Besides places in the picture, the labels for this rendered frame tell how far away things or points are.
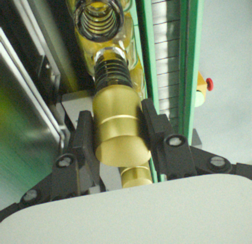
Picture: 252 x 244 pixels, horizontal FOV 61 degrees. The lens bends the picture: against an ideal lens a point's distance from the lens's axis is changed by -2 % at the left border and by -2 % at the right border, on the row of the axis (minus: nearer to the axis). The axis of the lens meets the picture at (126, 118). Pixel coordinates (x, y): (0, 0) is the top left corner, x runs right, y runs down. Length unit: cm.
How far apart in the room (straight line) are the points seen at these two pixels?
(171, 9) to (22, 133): 32
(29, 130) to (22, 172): 6
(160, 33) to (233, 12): 25
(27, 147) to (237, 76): 65
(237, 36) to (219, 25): 7
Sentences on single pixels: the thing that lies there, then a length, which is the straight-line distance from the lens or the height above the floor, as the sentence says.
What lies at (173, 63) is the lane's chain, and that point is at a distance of 49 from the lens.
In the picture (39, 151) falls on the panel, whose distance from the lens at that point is 32.
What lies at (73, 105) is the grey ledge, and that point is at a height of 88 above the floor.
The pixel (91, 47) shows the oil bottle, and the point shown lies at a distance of 20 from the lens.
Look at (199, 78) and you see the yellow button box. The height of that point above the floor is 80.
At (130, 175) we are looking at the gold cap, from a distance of 24.
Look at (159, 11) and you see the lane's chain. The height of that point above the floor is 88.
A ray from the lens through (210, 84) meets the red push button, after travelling 67.
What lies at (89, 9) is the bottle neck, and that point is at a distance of 18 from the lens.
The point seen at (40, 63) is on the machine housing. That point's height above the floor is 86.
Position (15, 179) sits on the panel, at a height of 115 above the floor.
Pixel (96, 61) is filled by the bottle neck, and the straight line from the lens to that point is 19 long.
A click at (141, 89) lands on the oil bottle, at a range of 24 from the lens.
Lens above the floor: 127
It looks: 43 degrees down
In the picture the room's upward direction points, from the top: 171 degrees clockwise
